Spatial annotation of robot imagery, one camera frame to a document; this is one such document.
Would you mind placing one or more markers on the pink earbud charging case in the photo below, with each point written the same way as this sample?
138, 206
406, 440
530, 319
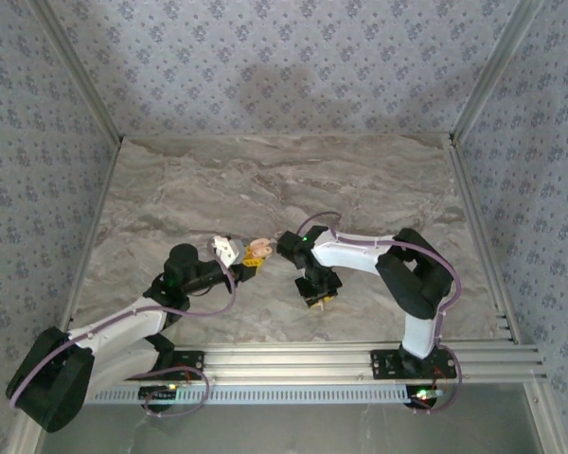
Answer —
261, 247

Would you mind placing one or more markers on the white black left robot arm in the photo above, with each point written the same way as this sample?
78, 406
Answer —
118, 326

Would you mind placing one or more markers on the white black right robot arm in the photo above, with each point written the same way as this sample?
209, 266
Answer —
350, 255

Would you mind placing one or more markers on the grey metal sheet panel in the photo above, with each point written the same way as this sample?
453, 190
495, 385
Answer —
289, 432

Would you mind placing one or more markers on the black controller board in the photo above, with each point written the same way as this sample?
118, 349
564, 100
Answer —
156, 391
421, 397

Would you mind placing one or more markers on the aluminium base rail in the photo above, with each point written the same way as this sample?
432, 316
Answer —
289, 364

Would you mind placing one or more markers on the aluminium table edge rail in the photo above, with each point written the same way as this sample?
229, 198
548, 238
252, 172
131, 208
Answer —
94, 227
475, 222

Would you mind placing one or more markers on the aluminium corner post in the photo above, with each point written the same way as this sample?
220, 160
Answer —
497, 66
76, 75

